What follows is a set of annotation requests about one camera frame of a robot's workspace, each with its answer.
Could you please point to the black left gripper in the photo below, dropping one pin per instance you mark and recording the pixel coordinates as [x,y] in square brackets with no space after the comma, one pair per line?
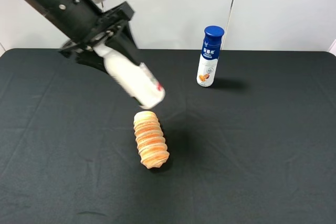
[86,26]

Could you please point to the white milk bottle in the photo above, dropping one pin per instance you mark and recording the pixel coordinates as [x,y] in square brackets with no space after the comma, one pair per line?
[137,80]

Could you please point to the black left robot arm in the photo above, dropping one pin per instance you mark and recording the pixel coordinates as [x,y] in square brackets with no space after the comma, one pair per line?
[51,9]

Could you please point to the blue capped yogurt bottle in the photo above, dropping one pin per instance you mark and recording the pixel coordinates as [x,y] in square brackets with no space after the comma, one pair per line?
[209,55]

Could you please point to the stacked orange bread roll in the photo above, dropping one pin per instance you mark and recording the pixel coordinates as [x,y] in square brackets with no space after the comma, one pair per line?
[150,140]

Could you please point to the black tablecloth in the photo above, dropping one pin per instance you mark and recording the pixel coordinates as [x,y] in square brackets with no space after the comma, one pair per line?
[258,146]

